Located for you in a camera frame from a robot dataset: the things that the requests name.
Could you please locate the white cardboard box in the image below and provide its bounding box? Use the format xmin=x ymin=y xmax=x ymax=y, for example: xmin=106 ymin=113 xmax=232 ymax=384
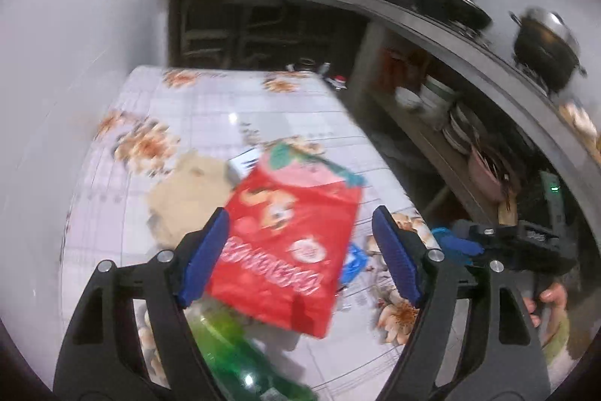
xmin=228 ymin=148 xmax=264 ymax=183

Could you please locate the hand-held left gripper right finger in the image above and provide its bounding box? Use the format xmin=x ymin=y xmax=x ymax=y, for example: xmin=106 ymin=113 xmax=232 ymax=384
xmin=372 ymin=206 xmax=551 ymax=401

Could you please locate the red snack bag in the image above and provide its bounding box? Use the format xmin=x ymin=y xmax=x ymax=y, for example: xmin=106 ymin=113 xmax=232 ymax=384
xmin=205 ymin=141 xmax=366 ymax=339

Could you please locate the stack of white bowls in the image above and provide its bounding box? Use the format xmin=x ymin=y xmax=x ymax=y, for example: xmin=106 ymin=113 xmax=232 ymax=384
xmin=394 ymin=74 xmax=458 ymax=124

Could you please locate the black frying pan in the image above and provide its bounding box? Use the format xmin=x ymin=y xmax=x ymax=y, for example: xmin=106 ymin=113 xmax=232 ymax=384
xmin=434 ymin=0 xmax=493 ymax=32

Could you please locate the person's right hand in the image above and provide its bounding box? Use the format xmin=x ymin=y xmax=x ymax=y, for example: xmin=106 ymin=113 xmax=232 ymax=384
xmin=522 ymin=283 xmax=570 ymax=329

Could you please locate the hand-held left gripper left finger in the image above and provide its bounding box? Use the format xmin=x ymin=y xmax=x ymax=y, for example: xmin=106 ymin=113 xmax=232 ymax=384
xmin=53 ymin=207 xmax=231 ymax=401

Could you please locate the black wok with lid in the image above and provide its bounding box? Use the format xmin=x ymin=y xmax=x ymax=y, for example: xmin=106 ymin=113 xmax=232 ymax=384
xmin=509 ymin=8 xmax=587 ymax=95

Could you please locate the green plastic bottle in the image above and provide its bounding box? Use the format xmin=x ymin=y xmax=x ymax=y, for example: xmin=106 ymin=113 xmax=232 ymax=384
xmin=188 ymin=304 xmax=317 ymax=401

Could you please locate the stack of plates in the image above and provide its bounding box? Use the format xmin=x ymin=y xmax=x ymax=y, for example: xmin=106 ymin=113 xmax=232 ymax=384
xmin=442 ymin=103 xmax=489 ymax=155

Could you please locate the pink basket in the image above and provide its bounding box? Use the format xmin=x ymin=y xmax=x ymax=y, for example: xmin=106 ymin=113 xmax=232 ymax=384
xmin=468 ymin=142 xmax=519 ymax=204

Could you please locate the blue packet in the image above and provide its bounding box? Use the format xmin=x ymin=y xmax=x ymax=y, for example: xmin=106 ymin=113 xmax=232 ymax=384
xmin=339 ymin=242 xmax=373 ymax=289

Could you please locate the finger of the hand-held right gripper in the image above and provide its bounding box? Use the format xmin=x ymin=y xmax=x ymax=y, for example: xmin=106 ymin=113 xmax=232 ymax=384
xmin=431 ymin=226 xmax=485 ymax=266

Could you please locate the beige cloth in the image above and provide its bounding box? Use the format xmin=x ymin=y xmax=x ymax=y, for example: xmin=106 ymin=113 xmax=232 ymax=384
xmin=148 ymin=150 xmax=242 ymax=249

